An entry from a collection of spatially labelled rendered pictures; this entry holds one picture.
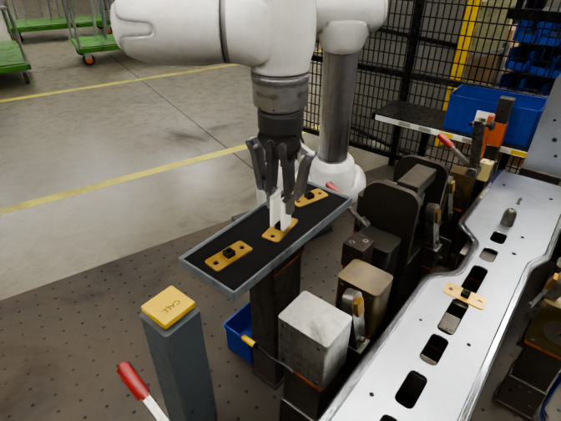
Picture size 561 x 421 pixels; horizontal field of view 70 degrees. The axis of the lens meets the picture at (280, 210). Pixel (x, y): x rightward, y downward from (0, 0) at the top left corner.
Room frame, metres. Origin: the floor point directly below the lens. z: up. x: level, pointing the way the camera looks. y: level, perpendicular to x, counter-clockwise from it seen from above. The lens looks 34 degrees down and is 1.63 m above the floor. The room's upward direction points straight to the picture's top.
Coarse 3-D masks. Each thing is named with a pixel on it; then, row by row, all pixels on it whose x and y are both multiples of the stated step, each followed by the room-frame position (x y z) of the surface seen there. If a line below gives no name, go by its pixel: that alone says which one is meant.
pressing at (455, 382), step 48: (480, 192) 1.03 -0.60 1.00; (528, 192) 1.03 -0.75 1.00; (480, 240) 0.80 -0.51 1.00; (528, 240) 0.80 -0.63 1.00; (432, 288) 0.63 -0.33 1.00; (480, 288) 0.63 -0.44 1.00; (384, 336) 0.50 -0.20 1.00; (480, 336) 0.50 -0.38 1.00; (384, 384) 0.40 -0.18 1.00; (432, 384) 0.40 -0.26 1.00; (480, 384) 0.40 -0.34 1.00
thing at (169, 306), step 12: (168, 288) 0.47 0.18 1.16; (156, 300) 0.44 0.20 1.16; (168, 300) 0.44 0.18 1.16; (180, 300) 0.44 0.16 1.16; (192, 300) 0.44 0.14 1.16; (144, 312) 0.42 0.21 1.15; (156, 312) 0.42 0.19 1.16; (168, 312) 0.42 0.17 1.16; (180, 312) 0.42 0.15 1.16; (168, 324) 0.40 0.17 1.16
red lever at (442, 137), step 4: (440, 136) 1.12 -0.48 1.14; (444, 136) 1.12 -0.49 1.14; (440, 140) 1.12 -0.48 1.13; (444, 140) 1.11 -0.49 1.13; (448, 140) 1.11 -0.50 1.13; (444, 144) 1.11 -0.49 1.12; (448, 144) 1.10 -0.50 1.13; (452, 144) 1.10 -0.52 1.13; (448, 148) 1.10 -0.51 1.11; (452, 148) 1.09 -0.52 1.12; (456, 148) 1.10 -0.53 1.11; (452, 152) 1.09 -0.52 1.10; (456, 152) 1.09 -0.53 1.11; (460, 152) 1.09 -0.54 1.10; (460, 156) 1.08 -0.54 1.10; (464, 156) 1.08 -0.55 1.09; (460, 160) 1.08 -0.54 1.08; (464, 160) 1.07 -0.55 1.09; (468, 160) 1.07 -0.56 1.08; (464, 164) 1.07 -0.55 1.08; (468, 164) 1.06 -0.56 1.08
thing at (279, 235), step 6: (294, 222) 0.65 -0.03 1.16; (270, 228) 0.63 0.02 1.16; (276, 228) 0.62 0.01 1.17; (288, 228) 0.63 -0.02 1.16; (264, 234) 0.61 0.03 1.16; (270, 234) 0.61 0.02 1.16; (276, 234) 0.61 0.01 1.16; (282, 234) 0.61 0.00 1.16; (270, 240) 0.59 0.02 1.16; (276, 240) 0.59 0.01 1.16
